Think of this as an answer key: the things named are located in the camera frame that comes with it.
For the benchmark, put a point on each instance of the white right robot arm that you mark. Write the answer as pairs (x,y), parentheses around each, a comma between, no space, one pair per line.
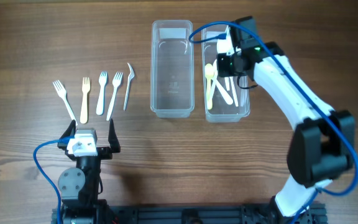
(321,156)

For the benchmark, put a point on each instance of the broad white plastic fork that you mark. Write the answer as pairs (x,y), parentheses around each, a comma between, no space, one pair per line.
(102,82)

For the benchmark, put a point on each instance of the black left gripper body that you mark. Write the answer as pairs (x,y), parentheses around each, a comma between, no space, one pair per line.
(104,153)

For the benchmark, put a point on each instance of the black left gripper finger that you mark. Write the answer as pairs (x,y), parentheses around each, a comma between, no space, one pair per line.
(112,138)
(70,131)

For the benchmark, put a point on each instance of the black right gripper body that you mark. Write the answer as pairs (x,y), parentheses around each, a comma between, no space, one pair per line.
(227,65)

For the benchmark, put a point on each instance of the clear bent plastic fork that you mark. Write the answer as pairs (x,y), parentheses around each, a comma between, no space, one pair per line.
(130,77)

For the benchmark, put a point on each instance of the right clear plastic container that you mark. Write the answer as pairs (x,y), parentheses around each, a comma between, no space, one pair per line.
(221,112)

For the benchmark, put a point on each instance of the yellow plastic spoon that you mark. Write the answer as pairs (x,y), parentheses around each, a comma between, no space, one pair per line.
(209,74)

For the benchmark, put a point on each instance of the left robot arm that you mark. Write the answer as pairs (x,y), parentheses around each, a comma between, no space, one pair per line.
(80,186)

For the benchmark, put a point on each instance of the broad white plastic spoon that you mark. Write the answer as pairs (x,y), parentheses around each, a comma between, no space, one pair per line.
(224,93)

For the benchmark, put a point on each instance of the left clear plastic container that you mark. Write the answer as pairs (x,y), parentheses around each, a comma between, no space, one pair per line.
(172,93)

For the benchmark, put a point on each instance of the yellow plastic fork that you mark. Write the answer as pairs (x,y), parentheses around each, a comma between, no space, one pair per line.
(86,86)

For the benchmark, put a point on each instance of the clear plastic container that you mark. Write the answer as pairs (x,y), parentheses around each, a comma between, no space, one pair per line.
(172,93)
(221,112)

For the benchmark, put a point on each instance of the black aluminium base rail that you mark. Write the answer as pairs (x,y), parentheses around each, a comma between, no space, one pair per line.
(241,214)

